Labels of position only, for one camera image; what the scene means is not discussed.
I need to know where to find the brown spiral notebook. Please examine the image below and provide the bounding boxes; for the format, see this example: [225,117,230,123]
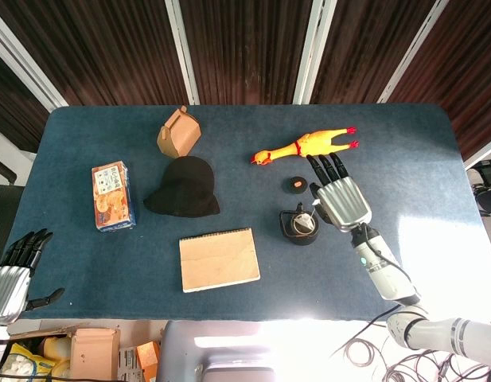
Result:
[178,227,262,294]

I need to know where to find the tangled black cables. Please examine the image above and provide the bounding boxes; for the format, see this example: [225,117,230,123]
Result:
[330,304,491,382]

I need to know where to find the open cardboard box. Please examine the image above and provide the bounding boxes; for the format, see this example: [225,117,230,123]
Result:
[8,325,122,382]

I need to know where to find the yellow rubber chicken toy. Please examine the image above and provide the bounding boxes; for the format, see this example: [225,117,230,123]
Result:
[251,126,360,166]

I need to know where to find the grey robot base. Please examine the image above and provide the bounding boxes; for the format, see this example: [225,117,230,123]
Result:
[155,320,278,382]

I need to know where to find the small orange box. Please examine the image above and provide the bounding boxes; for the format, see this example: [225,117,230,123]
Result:
[135,341,162,382]

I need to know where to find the yellow snack bag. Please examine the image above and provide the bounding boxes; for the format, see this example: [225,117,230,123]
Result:
[0,341,56,382]

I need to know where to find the brown paper gable box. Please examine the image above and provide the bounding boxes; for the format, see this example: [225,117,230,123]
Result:
[156,105,201,158]

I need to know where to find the blue cookie box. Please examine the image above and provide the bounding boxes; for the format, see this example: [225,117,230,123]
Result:
[91,160,138,232]

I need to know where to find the blue table cloth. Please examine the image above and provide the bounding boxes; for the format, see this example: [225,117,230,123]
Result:
[8,103,491,322]

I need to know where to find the black office chair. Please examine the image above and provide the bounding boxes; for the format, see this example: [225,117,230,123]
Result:
[0,154,26,262]

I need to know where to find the black chair with white part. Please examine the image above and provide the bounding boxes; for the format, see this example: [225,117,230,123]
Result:
[466,158,491,218]

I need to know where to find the black fabric hat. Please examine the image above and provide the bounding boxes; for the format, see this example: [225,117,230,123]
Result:
[143,155,221,219]

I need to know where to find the small white printed carton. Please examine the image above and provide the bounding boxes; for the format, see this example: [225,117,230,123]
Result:
[118,346,145,382]

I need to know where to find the round black lid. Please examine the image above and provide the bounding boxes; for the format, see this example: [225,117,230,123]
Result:
[283,175,310,196]

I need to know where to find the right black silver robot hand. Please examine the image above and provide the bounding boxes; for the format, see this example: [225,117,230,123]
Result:
[306,152,372,234]

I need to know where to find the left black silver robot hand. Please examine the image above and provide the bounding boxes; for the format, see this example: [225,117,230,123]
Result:
[0,228,66,325]

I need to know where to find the white partition post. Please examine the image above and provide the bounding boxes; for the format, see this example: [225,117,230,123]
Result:
[293,0,329,106]
[377,0,450,104]
[164,0,201,106]
[0,7,69,113]

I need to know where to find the small black round object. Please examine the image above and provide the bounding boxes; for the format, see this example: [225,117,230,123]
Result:
[279,201,321,247]

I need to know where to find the white tea bag with string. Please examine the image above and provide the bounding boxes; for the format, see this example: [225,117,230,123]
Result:
[293,201,321,234]

